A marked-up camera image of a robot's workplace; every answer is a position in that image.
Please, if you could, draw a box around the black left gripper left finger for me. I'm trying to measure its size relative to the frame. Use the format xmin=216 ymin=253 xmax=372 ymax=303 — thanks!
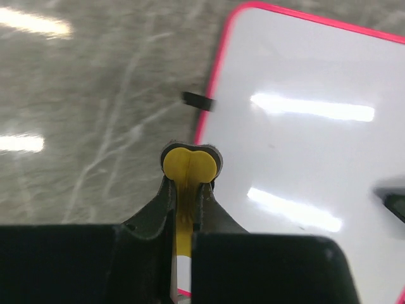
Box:
xmin=1 ymin=178 xmax=174 ymax=303

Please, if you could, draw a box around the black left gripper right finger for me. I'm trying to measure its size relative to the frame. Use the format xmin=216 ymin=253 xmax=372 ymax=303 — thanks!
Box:
xmin=191 ymin=184 xmax=360 ymax=303

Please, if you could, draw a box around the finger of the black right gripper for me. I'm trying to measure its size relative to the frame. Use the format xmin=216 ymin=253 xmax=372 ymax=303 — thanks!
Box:
xmin=373 ymin=180 xmax=404 ymax=222

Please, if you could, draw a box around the yellow bone-shaped eraser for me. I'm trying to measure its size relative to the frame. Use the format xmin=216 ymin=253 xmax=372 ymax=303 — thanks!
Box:
xmin=160 ymin=141 xmax=223 ymax=257

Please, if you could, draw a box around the pink framed whiteboard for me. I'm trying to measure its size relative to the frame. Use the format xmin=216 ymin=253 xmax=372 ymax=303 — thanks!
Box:
xmin=178 ymin=2 xmax=404 ymax=303

